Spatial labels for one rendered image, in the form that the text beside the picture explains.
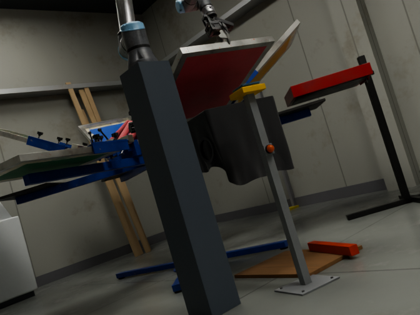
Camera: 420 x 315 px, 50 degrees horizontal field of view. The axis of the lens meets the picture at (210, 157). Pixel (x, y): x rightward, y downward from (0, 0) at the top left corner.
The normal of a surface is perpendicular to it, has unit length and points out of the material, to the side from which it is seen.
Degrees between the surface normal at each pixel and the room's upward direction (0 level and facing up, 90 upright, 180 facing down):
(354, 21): 90
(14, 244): 90
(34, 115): 90
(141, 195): 90
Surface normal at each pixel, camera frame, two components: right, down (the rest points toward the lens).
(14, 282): 0.67, -0.25
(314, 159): -0.73, 0.18
